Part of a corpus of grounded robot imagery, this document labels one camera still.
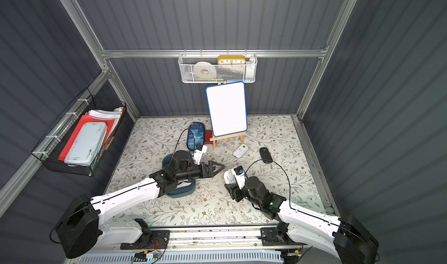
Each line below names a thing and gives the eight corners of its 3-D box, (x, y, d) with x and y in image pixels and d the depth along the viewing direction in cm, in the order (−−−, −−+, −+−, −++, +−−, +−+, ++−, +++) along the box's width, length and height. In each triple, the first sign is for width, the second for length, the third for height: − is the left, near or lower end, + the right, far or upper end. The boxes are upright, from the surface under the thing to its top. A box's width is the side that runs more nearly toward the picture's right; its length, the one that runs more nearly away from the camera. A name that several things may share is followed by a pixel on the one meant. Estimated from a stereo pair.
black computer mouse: (264, 164, 99) (264, 162, 97) (258, 150, 105) (259, 148, 104) (272, 162, 100) (273, 160, 98) (266, 148, 106) (266, 146, 104)
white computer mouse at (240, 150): (231, 155, 103) (231, 152, 101) (241, 144, 108) (241, 141, 106) (239, 160, 101) (239, 157, 99) (248, 148, 106) (249, 146, 104)
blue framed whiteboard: (214, 145, 108) (210, 102, 81) (211, 129, 116) (206, 86, 90) (245, 139, 111) (251, 96, 84) (239, 124, 119) (243, 80, 92)
